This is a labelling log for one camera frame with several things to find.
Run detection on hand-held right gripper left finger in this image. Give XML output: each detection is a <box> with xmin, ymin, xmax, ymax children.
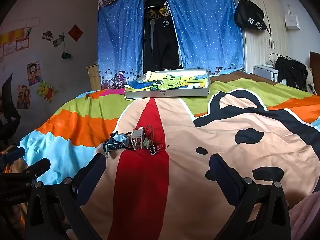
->
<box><xmin>24</xmin><ymin>153</ymin><xmax>107</xmax><ymax>240</ymax></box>

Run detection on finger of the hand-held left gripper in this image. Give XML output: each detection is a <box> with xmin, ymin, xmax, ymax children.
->
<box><xmin>0</xmin><ymin>158</ymin><xmax>51</xmax><ymax>183</ymax></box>
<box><xmin>0</xmin><ymin>147</ymin><xmax>26</xmax><ymax>166</ymax></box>

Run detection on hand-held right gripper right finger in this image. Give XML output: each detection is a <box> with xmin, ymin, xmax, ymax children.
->
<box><xmin>209</xmin><ymin>153</ymin><xmax>292</xmax><ymax>240</ymax></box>

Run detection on blue round case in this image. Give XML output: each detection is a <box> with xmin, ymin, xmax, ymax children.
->
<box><xmin>114</xmin><ymin>134</ymin><xmax>129</xmax><ymax>147</ymax></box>

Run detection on beige hair claw clip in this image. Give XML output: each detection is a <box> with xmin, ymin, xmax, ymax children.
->
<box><xmin>131</xmin><ymin>128</ymin><xmax>146</xmax><ymax>150</ymax></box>

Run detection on thin brown hoop bracelets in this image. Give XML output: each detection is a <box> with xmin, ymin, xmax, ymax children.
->
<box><xmin>145</xmin><ymin>124</ymin><xmax>156</xmax><ymax>143</ymax></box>

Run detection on grey shallow box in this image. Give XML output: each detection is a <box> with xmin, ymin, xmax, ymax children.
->
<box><xmin>124</xmin><ymin>68</ymin><xmax>211</xmax><ymax>99</ymax></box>

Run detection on colourful cartoon printed blanket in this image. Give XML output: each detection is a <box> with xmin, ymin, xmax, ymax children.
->
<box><xmin>19</xmin><ymin>69</ymin><xmax>320</xmax><ymax>240</ymax></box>

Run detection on black office chair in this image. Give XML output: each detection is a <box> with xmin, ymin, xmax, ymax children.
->
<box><xmin>0</xmin><ymin>73</ymin><xmax>22</xmax><ymax>153</ymax></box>

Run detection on dark pink fuzzy cloth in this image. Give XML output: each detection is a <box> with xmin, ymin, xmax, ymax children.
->
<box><xmin>288</xmin><ymin>191</ymin><xmax>320</xmax><ymax>240</ymax></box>

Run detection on wooden cabinet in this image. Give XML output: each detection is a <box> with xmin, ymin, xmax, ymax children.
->
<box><xmin>86</xmin><ymin>64</ymin><xmax>101</xmax><ymax>91</ymax></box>

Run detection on cartoon frog printed cloth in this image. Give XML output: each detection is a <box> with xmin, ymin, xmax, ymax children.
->
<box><xmin>126</xmin><ymin>70</ymin><xmax>208</xmax><ymax>92</ymax></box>

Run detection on small green hanging bag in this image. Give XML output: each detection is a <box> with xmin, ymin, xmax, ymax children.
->
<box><xmin>61</xmin><ymin>39</ymin><xmax>71</xmax><ymax>60</ymax></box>

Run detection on white desk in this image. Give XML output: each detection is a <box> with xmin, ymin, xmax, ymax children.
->
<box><xmin>252</xmin><ymin>64</ymin><xmax>279</xmax><ymax>82</ymax></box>

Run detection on black clothes pile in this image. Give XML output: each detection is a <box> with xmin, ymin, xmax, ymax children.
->
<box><xmin>274</xmin><ymin>56</ymin><xmax>309</xmax><ymax>91</ymax></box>

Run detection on beige garment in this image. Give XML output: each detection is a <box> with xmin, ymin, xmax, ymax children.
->
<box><xmin>305</xmin><ymin>66</ymin><xmax>317</xmax><ymax>95</ymax></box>

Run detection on red diamond paper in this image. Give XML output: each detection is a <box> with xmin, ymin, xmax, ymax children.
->
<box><xmin>68</xmin><ymin>24</ymin><xmax>84</xmax><ymax>42</ymax></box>

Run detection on blue dotted curtain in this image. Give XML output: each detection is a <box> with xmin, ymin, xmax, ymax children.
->
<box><xmin>165</xmin><ymin>0</ymin><xmax>246</xmax><ymax>72</ymax></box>
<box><xmin>97</xmin><ymin>0</ymin><xmax>145</xmax><ymax>90</ymax></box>

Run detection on white wardrobe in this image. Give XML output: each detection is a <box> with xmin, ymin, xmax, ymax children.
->
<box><xmin>231</xmin><ymin>0</ymin><xmax>289</xmax><ymax>73</ymax></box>

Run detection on wooden headboard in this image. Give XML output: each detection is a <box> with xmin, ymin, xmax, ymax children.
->
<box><xmin>309</xmin><ymin>51</ymin><xmax>320</xmax><ymax>96</ymax></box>

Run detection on dark hanging clothes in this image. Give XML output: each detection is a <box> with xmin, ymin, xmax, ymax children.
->
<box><xmin>143</xmin><ymin>0</ymin><xmax>181</xmax><ymax>71</ymax></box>

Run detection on white paper bag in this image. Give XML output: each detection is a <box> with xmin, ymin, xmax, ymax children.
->
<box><xmin>285</xmin><ymin>5</ymin><xmax>300</xmax><ymax>30</ymax></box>

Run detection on family drawing wall poster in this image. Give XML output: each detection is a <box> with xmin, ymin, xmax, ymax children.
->
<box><xmin>16</xmin><ymin>85</ymin><xmax>31</xmax><ymax>110</ymax></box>

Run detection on yellow bear wall poster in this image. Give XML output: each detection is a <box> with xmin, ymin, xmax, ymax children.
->
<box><xmin>36</xmin><ymin>80</ymin><xmax>55</xmax><ymax>103</ymax></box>

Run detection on cartoon figure wall poster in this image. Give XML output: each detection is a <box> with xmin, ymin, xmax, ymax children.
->
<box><xmin>27</xmin><ymin>61</ymin><xmax>43</xmax><ymax>86</ymax></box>

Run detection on red framed wall paper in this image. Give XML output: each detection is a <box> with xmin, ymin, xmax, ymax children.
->
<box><xmin>15</xmin><ymin>37</ymin><xmax>30</xmax><ymax>52</ymax></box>

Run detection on yellow orange wall paper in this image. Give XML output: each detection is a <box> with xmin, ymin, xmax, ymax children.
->
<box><xmin>0</xmin><ymin>28</ymin><xmax>32</xmax><ymax>45</ymax></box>

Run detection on white wall papers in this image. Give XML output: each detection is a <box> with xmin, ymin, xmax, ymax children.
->
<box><xmin>13</xmin><ymin>17</ymin><xmax>41</xmax><ymax>29</ymax></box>

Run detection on black drawstring bag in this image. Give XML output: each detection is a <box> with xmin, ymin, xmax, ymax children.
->
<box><xmin>234</xmin><ymin>0</ymin><xmax>272</xmax><ymax>34</ymax></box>

